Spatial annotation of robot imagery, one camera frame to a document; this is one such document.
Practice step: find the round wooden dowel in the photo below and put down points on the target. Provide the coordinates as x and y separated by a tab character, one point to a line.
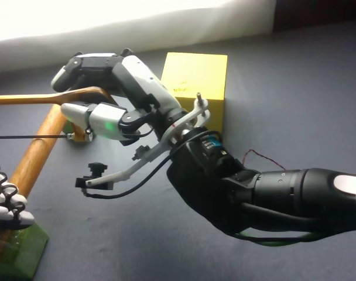
34	155

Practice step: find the yellow wooden block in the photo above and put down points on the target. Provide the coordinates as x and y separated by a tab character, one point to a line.
201	73

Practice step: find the grey table cloth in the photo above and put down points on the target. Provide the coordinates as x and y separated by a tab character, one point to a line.
107	234

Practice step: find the white backdrop sheet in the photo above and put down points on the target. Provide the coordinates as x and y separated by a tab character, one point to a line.
107	23

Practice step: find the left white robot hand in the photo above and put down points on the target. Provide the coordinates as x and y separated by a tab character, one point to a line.
2	202

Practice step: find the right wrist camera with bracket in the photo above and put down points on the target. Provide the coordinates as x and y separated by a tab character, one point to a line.
113	176

